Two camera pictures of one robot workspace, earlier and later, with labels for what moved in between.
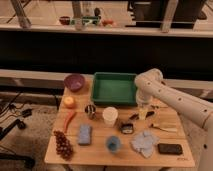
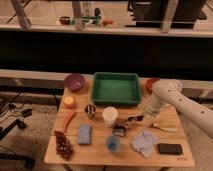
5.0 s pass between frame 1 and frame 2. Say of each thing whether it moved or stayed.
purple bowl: stayed
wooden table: stayed
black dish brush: moved
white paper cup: stayed
